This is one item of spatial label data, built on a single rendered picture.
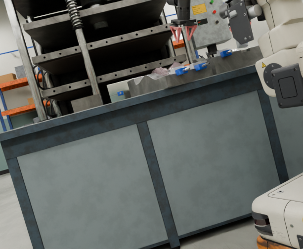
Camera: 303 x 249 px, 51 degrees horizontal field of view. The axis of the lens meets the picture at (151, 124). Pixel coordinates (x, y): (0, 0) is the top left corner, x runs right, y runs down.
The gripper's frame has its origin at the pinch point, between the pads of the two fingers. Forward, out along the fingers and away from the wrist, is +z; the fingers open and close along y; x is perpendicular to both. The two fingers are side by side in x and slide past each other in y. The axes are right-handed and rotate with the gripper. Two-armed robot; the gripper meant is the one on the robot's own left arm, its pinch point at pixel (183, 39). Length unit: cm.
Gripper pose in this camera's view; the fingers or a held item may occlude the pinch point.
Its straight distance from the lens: 154.2
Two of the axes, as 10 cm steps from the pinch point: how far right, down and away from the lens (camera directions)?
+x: 5.5, 3.6, -7.5
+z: 0.2, 8.9, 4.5
